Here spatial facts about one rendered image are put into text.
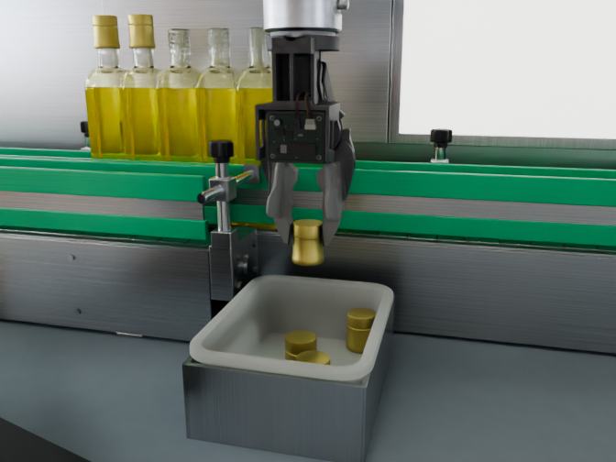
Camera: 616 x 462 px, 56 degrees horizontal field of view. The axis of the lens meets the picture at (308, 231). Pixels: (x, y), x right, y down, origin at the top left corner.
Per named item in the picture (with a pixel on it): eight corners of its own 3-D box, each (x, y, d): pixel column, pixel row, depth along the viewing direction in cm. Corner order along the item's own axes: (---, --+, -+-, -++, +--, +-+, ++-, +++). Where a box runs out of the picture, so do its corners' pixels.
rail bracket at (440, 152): (450, 214, 88) (456, 126, 85) (450, 226, 82) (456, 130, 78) (423, 214, 89) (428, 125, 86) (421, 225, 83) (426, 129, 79)
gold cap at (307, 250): (320, 267, 62) (321, 226, 61) (288, 264, 63) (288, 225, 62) (326, 257, 66) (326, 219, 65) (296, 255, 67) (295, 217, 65)
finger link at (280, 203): (249, 249, 60) (260, 161, 57) (265, 235, 65) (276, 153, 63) (278, 256, 59) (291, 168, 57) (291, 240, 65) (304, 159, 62)
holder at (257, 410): (396, 335, 77) (398, 279, 75) (364, 467, 51) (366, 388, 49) (272, 322, 81) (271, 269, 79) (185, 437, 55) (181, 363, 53)
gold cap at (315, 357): (326, 409, 57) (326, 368, 55) (291, 403, 57) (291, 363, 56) (334, 390, 60) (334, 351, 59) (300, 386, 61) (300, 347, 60)
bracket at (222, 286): (262, 277, 80) (261, 227, 78) (237, 302, 71) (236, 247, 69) (237, 275, 81) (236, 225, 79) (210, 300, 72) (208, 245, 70)
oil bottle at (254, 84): (287, 216, 86) (285, 65, 80) (276, 225, 81) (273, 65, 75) (250, 214, 87) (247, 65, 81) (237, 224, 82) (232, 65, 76)
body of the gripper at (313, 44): (252, 168, 56) (249, 34, 52) (276, 155, 64) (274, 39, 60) (332, 170, 54) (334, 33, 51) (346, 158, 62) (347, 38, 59)
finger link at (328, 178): (314, 258, 58) (301, 168, 56) (325, 242, 64) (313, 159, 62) (345, 256, 58) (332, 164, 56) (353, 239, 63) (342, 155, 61)
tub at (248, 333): (393, 349, 72) (396, 283, 70) (366, 464, 51) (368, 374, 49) (259, 335, 76) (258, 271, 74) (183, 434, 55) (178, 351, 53)
